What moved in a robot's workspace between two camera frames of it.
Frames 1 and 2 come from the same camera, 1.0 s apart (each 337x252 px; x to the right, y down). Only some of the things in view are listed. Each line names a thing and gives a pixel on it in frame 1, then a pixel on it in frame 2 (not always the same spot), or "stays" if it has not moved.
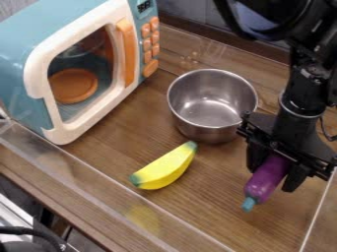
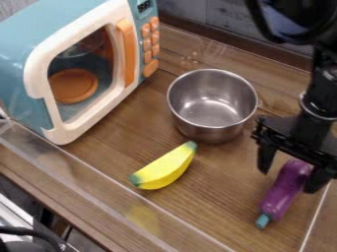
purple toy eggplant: (265, 180) -> (292, 176)
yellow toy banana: (165, 170) stays
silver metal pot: (209, 99) stays
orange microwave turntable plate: (71, 86) stays
